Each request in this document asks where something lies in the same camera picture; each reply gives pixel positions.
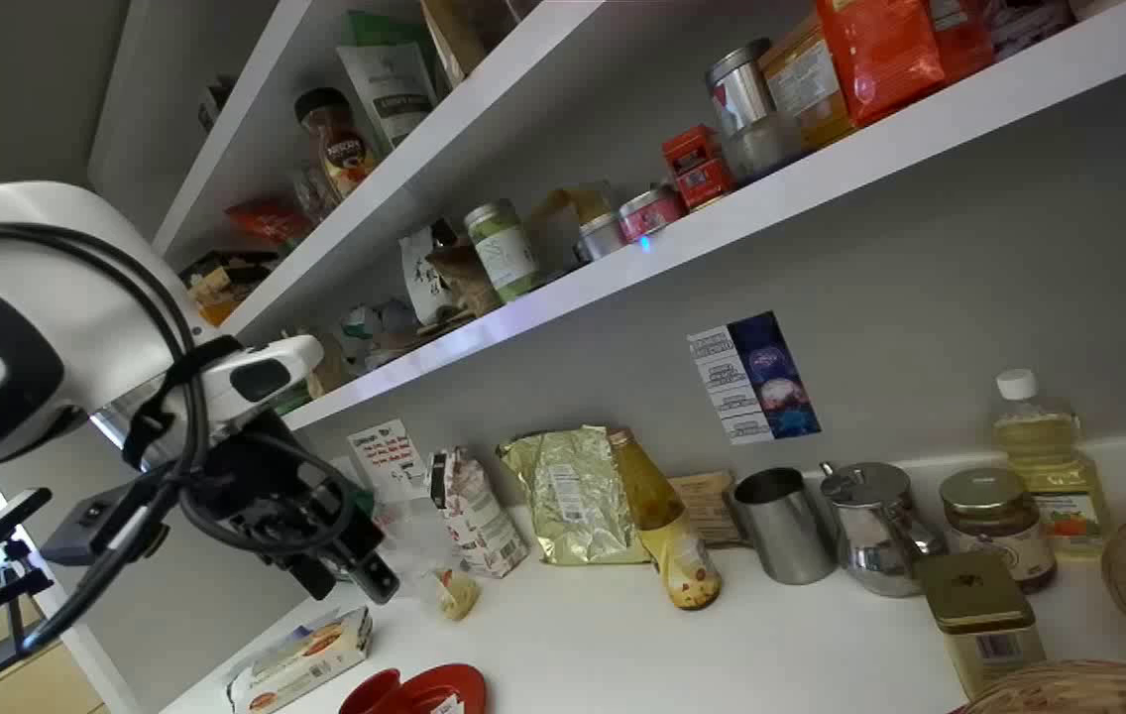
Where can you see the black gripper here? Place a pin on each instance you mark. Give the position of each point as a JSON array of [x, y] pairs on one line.
[[269, 481]]

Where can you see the orange plate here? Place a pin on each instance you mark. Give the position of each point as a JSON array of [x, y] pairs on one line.
[[446, 692]]

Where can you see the steel cup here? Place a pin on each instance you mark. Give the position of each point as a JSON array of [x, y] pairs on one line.
[[787, 528]]

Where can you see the small yellow packet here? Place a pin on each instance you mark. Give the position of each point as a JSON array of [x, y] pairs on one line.
[[459, 593]]

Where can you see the white red carton pack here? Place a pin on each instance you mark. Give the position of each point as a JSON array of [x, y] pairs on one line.
[[480, 518]]

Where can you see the small tan box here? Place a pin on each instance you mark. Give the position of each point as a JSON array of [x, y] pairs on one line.
[[332, 368]]

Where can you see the gold foil bag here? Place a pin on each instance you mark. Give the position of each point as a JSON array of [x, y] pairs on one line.
[[569, 495]]

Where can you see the pale crinkled bag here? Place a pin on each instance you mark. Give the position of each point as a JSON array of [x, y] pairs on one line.
[[379, 334]]

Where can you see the white patterned bag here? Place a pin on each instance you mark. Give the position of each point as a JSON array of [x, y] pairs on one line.
[[437, 278]]

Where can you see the yellow snack packets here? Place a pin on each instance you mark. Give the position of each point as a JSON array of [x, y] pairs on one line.
[[223, 282]]

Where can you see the yellow bottle with label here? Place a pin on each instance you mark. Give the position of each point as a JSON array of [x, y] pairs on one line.
[[681, 557]]

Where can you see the red flat packet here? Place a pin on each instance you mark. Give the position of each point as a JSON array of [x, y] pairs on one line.
[[270, 218]]

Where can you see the brown cardboard box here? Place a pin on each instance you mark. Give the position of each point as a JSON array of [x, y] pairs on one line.
[[712, 509]]

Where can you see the tan paper bag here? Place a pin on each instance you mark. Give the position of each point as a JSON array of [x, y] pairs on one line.
[[565, 224]]

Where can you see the small white can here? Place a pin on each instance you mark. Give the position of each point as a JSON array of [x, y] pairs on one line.
[[602, 234]]

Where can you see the dark lid jar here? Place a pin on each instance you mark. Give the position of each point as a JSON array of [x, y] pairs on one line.
[[332, 140]]

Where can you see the blue white box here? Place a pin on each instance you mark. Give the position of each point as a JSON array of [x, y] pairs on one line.
[[755, 379]]

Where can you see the pink round tin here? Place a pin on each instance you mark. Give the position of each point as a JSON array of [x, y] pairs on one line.
[[647, 215]]

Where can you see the green white pouch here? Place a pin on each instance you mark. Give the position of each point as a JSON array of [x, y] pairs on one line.
[[391, 81]]

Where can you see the steel kettle pot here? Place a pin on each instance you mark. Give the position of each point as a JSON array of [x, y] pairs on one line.
[[873, 528]]

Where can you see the small red box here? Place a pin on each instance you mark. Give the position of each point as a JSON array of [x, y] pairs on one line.
[[695, 165]]

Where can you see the brown cardboard carton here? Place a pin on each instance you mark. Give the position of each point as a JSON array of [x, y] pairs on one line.
[[467, 38]]

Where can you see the short steel can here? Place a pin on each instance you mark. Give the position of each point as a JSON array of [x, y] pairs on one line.
[[759, 149]]

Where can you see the tall steel can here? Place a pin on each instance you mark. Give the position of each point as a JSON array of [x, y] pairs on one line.
[[739, 85]]

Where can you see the gold tin box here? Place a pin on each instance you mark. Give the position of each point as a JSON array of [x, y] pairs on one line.
[[981, 617]]

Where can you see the glass jar gold lid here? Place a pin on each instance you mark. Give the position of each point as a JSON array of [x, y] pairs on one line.
[[1002, 519]]

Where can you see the yellow food box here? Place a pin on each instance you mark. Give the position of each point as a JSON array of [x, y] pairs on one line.
[[806, 85]]

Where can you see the cooking oil bottle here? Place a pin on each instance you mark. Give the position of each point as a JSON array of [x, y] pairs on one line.
[[1054, 461]]

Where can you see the flat wicker tray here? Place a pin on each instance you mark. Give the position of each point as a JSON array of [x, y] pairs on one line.
[[1082, 692]]

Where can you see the orange snack bag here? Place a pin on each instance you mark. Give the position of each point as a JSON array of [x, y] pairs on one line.
[[880, 52]]

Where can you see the red food bag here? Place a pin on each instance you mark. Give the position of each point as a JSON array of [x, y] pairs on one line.
[[960, 33]]

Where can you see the white red wall note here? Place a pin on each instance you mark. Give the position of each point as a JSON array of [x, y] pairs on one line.
[[391, 461]]

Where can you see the white wall shelf unit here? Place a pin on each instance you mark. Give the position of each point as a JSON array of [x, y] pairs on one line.
[[776, 200]]

